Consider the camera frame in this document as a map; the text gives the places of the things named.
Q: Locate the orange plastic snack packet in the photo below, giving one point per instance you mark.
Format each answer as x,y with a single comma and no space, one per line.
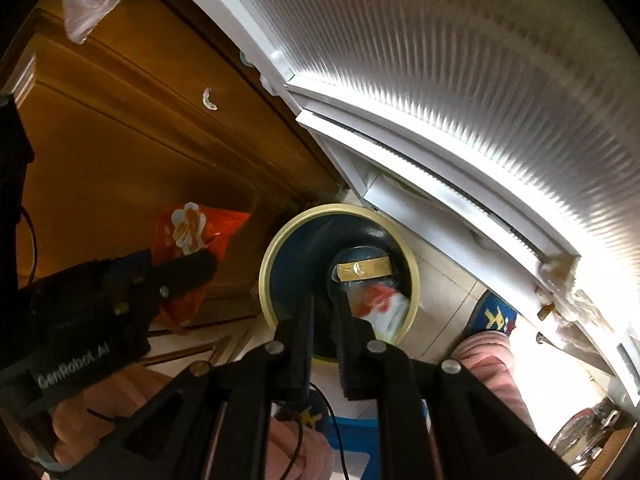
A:
212,230

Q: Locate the person's pink pants leg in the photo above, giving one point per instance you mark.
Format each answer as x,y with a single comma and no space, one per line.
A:
490,375
305,455

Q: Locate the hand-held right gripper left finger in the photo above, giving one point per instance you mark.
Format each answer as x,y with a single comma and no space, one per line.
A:
301,345

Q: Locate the blue plastic stool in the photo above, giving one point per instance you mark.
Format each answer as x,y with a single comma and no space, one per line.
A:
350,435

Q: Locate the blue yellow patterned slipper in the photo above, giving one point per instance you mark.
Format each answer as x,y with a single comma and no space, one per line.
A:
495,315
306,416

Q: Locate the person's left hand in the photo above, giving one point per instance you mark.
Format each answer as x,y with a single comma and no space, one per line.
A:
75,430

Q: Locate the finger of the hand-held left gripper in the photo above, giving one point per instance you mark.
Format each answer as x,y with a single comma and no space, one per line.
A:
185,270

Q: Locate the white sticker remnant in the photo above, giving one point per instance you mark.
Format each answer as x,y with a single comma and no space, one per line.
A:
210,100

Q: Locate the yellow rimmed trash bin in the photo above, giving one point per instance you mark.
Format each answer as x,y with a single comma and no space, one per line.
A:
295,260

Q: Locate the clear plastic bag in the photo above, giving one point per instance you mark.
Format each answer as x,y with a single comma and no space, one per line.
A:
80,5

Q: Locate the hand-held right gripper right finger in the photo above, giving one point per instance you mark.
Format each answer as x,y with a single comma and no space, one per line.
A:
346,355

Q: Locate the white ribbed glass sliding door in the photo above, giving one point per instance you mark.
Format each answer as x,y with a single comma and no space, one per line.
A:
450,85

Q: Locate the person's left pink pants leg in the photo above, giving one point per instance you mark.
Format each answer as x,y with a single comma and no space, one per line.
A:
305,455

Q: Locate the red and white wrapper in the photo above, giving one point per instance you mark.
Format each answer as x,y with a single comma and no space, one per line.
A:
387,310

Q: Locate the brown wooden door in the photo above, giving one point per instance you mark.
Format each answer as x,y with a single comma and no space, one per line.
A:
125,135

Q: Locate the metal cooking pot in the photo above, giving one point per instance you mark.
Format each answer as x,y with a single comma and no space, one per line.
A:
580,435

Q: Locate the person's right pink pants leg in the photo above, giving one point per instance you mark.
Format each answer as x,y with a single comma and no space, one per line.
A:
490,375

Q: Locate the clear bottle with gold label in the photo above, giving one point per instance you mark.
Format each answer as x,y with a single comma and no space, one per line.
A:
360,268

